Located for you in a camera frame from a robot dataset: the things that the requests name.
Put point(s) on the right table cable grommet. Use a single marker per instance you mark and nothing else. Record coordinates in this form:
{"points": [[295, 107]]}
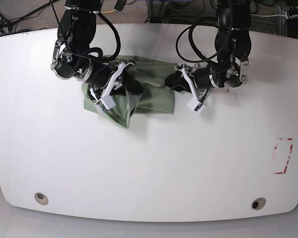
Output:
{"points": [[258, 203]]}

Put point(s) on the table cable grommet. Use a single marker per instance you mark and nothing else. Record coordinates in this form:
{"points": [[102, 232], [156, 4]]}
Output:
{"points": [[258, 203], [41, 198]]}

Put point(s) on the white power strip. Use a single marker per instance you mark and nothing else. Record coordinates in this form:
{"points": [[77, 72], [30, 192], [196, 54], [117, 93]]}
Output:
{"points": [[293, 10]]}

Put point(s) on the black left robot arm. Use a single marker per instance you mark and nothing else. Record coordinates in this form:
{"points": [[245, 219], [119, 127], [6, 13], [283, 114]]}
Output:
{"points": [[228, 66]]}

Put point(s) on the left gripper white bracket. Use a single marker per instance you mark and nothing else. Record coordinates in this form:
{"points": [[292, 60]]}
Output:
{"points": [[185, 79]]}

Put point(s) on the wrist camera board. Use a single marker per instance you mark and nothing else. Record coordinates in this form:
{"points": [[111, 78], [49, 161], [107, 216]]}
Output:
{"points": [[100, 108], [199, 108]]}

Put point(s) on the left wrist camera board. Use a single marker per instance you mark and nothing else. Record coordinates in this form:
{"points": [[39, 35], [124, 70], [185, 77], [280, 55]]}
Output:
{"points": [[199, 108]]}

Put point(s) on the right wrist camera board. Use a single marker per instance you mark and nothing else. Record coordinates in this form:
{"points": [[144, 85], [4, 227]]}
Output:
{"points": [[100, 108]]}

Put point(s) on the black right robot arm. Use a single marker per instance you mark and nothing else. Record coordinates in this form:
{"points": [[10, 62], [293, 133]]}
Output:
{"points": [[74, 58]]}

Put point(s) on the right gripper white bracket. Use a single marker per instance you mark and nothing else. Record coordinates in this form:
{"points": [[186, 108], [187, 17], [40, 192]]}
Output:
{"points": [[103, 79]]}

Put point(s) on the left table cable grommet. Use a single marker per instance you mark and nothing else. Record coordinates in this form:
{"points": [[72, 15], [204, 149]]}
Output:
{"points": [[41, 198]]}

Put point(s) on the green T-shirt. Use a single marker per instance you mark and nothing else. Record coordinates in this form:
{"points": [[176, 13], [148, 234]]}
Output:
{"points": [[156, 97]]}

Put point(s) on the red tape rectangle marking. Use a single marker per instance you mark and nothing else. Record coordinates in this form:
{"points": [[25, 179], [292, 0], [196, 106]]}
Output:
{"points": [[281, 155]]}

